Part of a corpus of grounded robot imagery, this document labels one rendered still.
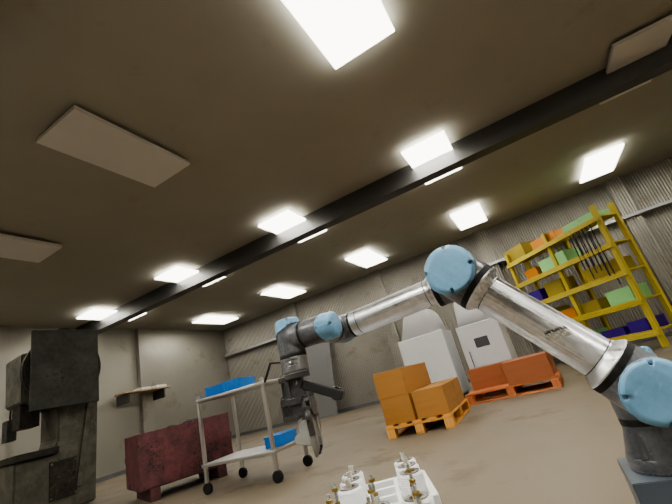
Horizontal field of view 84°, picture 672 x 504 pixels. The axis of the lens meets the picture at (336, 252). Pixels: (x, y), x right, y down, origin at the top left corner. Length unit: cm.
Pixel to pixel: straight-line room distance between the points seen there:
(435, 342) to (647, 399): 571
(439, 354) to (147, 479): 428
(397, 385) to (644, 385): 350
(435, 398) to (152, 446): 303
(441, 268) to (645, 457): 55
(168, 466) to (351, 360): 680
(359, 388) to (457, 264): 1000
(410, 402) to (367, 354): 649
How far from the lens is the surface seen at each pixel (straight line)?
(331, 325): 102
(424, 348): 656
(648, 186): 1045
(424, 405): 420
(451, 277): 88
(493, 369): 577
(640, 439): 106
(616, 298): 790
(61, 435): 667
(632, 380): 87
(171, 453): 496
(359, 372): 1076
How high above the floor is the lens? 60
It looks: 20 degrees up
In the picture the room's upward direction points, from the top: 15 degrees counter-clockwise
